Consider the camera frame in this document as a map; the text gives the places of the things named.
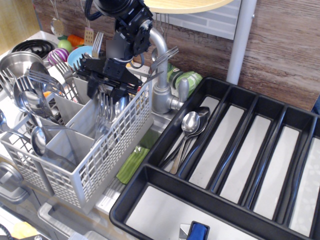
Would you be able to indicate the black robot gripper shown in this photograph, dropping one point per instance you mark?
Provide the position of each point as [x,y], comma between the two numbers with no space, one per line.
[108,72]

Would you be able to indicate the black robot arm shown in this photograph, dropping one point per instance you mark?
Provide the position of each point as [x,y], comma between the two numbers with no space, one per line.
[133,24]

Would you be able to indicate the steel spoon right compartment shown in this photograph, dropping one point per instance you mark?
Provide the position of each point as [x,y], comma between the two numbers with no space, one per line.
[120,106]

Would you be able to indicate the grey plastic cutlery basket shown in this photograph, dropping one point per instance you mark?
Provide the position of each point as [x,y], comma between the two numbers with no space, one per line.
[95,163]

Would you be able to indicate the large steel spoon left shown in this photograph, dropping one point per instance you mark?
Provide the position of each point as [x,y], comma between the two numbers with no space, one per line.
[31,103]

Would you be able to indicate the steel spoon front basket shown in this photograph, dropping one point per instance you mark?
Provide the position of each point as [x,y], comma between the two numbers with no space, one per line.
[39,146]

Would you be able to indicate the dark steel spoon in tray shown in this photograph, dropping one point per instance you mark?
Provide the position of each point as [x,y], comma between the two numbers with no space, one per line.
[203,112]

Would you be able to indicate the black cutlery tray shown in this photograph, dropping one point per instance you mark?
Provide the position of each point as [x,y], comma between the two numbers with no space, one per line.
[252,174]

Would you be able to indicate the steel fork cluster middle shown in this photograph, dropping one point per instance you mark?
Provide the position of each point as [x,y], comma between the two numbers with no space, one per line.
[105,116]

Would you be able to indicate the steel fork cluster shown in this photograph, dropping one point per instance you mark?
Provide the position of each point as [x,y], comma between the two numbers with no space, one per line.
[105,116]
[50,84]

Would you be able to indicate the steel fork back left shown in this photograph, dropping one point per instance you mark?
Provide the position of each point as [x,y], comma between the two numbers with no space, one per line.
[67,74]

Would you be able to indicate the steel fork standing back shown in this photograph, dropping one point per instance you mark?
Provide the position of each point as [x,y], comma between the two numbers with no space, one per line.
[97,45]

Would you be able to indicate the light blue bowl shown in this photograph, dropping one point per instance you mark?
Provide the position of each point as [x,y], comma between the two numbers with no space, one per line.
[77,53]

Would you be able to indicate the purple toy onion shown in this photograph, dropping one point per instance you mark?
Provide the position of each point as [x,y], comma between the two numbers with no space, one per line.
[62,54]

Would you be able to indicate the orange toy carrot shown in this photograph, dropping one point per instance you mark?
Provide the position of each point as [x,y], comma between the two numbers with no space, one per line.
[73,39]

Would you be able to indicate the grey toy faucet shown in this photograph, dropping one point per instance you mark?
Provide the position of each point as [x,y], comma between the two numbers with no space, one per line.
[163,101]

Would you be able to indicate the hanging wooden spatula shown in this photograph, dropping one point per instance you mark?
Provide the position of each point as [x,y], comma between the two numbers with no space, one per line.
[88,33]

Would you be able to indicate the green toy apple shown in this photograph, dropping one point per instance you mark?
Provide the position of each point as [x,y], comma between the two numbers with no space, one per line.
[65,44]

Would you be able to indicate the steel fork left cluster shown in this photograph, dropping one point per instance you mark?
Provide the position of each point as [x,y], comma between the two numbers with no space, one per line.
[50,84]

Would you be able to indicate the green can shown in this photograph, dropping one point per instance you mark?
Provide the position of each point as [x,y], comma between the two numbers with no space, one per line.
[173,73]

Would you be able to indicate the green striped cloth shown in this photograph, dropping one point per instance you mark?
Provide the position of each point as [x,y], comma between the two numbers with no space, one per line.
[132,163]

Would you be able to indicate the black stove burner coil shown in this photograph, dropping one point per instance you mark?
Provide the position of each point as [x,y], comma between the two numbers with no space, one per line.
[39,47]

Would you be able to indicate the hanging metal strainer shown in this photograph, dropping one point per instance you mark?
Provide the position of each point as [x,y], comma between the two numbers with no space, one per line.
[56,24]

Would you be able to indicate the green toy cabbage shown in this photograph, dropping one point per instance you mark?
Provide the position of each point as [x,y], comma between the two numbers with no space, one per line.
[193,78]

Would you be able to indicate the steel pot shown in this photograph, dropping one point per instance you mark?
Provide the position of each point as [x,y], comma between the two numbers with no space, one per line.
[18,62]

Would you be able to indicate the white metal pole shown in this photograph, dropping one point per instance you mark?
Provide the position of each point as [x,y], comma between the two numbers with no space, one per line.
[240,41]

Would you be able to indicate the blue clip object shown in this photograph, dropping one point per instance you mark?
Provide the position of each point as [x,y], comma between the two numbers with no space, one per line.
[194,231]

